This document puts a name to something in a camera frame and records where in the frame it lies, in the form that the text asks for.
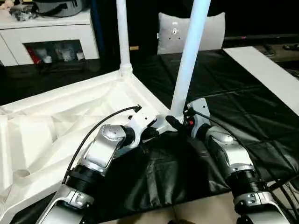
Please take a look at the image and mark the white plastic table leg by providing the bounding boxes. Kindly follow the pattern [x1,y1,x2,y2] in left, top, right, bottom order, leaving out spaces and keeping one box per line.
[116,0,134,79]
[168,0,211,122]

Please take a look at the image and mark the white plastic table top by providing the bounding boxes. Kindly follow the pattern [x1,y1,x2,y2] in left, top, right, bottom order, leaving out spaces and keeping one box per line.
[0,69,180,224]

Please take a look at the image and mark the black table mat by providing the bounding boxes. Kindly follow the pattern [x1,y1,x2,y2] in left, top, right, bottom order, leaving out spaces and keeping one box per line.
[0,49,299,222]

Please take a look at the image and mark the white low table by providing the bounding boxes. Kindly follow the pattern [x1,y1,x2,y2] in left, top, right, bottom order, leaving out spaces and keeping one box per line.
[221,46,299,110]

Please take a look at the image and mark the grey cushion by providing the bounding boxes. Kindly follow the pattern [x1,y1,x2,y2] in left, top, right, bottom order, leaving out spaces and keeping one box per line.
[156,12,227,56]

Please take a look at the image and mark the thin black bar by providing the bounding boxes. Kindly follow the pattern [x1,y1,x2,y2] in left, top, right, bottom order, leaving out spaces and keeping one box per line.
[224,35,299,41]

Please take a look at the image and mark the black sofa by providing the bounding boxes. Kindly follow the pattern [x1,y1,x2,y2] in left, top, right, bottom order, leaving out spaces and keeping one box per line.
[90,0,299,56]

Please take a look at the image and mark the white cabinet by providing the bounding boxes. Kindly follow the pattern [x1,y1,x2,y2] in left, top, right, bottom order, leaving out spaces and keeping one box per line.
[0,9,99,67]

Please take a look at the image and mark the grey bag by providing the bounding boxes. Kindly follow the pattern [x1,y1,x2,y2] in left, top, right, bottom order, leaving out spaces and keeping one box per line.
[32,0,91,17]

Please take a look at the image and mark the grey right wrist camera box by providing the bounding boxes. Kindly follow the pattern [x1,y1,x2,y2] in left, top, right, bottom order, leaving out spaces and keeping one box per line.
[186,98,210,117]

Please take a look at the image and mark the black tangled straps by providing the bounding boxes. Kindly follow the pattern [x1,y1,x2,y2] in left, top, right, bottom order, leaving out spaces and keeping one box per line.
[9,7,38,23]

